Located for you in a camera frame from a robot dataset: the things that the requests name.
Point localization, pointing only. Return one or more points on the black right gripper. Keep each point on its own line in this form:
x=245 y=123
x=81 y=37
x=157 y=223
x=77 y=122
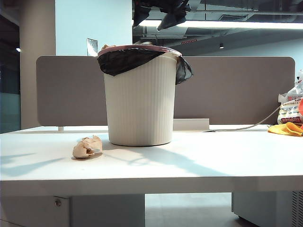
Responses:
x=168 y=6

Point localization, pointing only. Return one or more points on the tan paper ball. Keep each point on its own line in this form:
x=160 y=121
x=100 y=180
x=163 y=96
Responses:
x=148 y=43
x=82 y=150

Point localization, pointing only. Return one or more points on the black plastic trash bag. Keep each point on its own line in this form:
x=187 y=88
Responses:
x=123 y=61

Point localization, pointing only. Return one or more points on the white ribbed trash can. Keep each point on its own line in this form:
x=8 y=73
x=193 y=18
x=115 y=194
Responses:
x=142 y=106

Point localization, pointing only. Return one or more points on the red ceiling sign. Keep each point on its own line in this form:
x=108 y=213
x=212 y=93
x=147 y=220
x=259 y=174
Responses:
x=189 y=42

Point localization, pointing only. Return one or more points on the small tan paper scrap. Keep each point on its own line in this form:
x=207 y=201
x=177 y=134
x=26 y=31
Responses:
x=106 y=46

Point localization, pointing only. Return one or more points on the black ceiling spot lamp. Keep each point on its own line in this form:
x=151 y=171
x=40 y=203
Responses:
x=221 y=46

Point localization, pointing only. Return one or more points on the long ceiling light strip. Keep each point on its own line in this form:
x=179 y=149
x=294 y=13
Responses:
x=236 y=24

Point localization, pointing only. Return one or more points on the grey desk divider panel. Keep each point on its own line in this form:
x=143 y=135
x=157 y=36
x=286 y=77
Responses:
x=71 y=94

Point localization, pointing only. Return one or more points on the white partition foot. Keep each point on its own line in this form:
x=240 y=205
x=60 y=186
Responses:
x=60 y=129

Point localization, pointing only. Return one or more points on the white toy dog figure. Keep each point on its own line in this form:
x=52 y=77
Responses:
x=300 y=80

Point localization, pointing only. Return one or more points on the clear printed plastic package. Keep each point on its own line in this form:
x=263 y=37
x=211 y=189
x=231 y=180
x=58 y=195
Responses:
x=288 y=111

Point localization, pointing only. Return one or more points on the orange cloth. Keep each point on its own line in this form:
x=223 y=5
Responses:
x=301 y=106

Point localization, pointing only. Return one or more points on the yellow cloth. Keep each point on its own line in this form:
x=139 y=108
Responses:
x=284 y=129

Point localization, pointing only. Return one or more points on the white desk leg panel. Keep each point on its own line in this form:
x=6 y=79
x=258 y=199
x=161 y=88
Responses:
x=106 y=210

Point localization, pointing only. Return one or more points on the round metal lock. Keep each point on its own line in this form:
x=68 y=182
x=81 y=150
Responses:
x=57 y=202

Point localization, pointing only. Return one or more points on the grey wall plate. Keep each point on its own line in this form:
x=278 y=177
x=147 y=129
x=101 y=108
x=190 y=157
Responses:
x=91 y=47

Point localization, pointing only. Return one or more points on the white pedestal cabinet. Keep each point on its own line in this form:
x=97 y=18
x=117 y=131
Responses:
x=260 y=205

